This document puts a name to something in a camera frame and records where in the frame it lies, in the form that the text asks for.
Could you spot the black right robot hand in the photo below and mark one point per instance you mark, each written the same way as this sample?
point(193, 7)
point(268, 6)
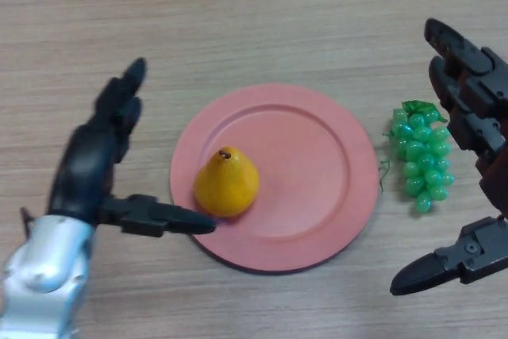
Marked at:
point(476, 89)

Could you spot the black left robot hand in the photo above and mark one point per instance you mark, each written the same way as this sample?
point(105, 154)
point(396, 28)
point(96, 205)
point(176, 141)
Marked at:
point(83, 172)

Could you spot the green grape bunch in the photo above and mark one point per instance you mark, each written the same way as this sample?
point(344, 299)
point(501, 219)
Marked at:
point(426, 156)

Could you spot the pink round plate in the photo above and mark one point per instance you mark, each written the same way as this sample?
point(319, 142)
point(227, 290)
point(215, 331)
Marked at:
point(301, 180)

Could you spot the yellow pear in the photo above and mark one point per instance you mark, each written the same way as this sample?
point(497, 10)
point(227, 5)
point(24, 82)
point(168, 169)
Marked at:
point(228, 188)

